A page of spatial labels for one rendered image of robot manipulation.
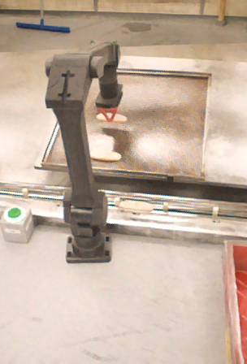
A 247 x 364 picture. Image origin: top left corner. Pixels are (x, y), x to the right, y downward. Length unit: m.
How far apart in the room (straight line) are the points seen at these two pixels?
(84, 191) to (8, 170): 0.53
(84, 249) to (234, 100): 0.76
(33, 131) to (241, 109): 0.75
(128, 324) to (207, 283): 0.23
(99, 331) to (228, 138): 0.73
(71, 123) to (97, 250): 0.40
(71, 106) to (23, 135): 0.83
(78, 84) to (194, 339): 0.61
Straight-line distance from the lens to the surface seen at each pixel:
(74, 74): 0.92
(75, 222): 1.15
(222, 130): 1.51
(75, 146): 0.97
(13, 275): 1.23
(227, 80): 1.70
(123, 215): 1.27
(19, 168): 1.55
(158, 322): 1.11
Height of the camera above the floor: 1.76
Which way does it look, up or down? 40 degrees down
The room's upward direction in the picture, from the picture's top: 3 degrees counter-clockwise
